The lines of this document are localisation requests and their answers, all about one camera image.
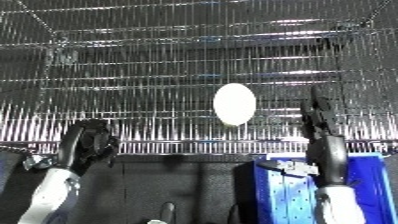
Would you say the white paper cup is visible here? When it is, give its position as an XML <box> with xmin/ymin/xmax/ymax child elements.
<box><xmin>211</xmin><ymin>82</ymin><xmax>260</xmax><ymax>127</ymax></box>

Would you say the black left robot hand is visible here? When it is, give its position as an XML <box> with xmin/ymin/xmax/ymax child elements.
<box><xmin>23</xmin><ymin>118</ymin><xmax>123</xmax><ymax>177</ymax></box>

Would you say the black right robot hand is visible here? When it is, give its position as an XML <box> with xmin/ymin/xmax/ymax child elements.
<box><xmin>257</xmin><ymin>85</ymin><xmax>352</xmax><ymax>188</ymax></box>

